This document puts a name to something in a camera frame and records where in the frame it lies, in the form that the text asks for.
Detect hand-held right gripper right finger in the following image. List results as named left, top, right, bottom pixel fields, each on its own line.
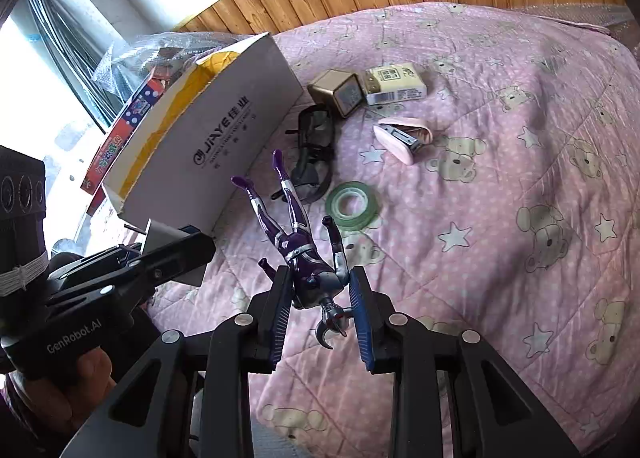
left=349, top=266, right=583, bottom=458

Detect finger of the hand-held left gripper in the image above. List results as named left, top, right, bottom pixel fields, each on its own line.
left=47, top=232, right=217, bottom=320
left=64, top=219, right=202, bottom=275

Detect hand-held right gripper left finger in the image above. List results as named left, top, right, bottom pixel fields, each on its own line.
left=60, top=265, right=296, bottom=458

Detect purple silver action figure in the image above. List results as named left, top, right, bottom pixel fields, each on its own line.
left=231, top=150, right=357, bottom=351

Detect white cardboard box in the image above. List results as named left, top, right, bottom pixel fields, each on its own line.
left=101, top=31, right=305, bottom=239

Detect green tape roll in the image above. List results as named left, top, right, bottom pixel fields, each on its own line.
left=325, top=182, right=381, bottom=230

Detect black glasses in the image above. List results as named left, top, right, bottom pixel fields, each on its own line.
left=271, top=105, right=337, bottom=204

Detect pink stapler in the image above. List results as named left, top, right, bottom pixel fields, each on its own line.
left=373, top=118, right=434, bottom=166

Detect small gold square box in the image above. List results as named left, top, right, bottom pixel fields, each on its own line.
left=306, top=69, right=364, bottom=120

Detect yellow tissue pack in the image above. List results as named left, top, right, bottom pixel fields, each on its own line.
left=363, top=65, right=429, bottom=106

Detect person's left hand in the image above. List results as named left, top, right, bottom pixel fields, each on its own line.
left=5, top=350, right=119, bottom=435

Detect red blue printed box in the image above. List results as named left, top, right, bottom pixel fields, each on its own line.
left=80, top=77, right=168, bottom=196

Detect clear bubble wrap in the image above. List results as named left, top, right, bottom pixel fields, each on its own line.
left=525, top=0, right=631, bottom=36
left=92, top=30, right=251, bottom=104

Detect metal window bars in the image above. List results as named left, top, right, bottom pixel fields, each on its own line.
left=25, top=0, right=126, bottom=134

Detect pink bear printed blanket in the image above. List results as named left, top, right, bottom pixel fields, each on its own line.
left=120, top=0, right=640, bottom=458

